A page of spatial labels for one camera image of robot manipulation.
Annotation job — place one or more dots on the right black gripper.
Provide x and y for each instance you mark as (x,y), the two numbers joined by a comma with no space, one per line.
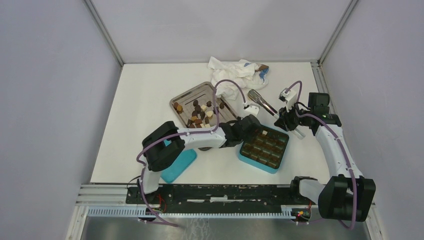
(284,119)

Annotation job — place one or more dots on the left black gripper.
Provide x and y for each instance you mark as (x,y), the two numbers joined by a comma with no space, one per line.
(248,138)

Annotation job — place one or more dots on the steel tongs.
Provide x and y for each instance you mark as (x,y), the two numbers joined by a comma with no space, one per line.
(255,97)

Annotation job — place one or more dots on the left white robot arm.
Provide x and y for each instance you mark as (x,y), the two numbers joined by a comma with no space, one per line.
(163,146)

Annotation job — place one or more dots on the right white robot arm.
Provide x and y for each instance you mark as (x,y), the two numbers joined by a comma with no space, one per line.
(348,195)

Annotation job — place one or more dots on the teal chocolate box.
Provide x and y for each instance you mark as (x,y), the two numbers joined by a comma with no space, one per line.
(265,152)

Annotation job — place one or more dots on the white shell chocolate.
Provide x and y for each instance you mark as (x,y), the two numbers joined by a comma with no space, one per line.
(209,114)

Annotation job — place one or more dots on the white square chocolate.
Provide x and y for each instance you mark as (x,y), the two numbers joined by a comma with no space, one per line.
(204,107)

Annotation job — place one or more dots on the white crumpled cloth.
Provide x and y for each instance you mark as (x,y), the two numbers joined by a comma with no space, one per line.
(229,77)

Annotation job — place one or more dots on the steel tray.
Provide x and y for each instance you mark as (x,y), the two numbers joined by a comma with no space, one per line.
(193,116)

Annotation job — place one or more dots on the teal box lid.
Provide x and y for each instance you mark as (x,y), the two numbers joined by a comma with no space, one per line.
(181,163)

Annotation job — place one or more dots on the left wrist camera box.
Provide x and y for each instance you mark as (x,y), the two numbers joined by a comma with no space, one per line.
(250,109)

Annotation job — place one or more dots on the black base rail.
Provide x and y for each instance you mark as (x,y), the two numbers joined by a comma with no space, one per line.
(218,198)

